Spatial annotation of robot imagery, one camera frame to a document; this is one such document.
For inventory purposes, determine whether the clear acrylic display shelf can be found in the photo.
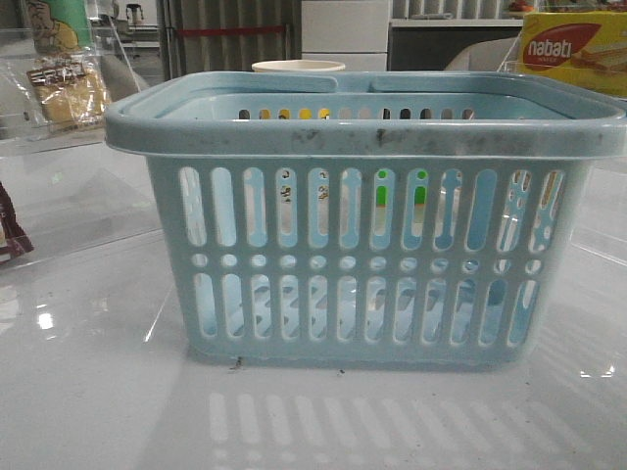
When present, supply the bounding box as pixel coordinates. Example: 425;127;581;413
1;23;159;271

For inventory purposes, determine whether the yellow popcorn paper cup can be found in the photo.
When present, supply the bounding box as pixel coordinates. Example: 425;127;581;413
251;60;347;121

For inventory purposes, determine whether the white drawer cabinet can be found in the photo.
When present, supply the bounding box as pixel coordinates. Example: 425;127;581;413
301;1;392;71

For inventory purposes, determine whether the red cookie snack packet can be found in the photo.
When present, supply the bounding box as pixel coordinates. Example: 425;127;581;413
1;186;33;263

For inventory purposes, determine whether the light blue plastic basket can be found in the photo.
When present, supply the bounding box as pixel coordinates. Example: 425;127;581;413
105;71;626;367

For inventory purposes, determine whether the yellow nabati wafer box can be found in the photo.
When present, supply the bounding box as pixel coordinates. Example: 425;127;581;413
515;11;626;98

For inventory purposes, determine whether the grey armchair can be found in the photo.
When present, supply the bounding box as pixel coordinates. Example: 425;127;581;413
445;36;519;71

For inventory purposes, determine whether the bread packet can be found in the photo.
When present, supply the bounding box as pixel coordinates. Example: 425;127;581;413
1;54;111;139

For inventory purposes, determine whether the green cartoon snack can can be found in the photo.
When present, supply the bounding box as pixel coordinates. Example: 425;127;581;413
25;0;93;55

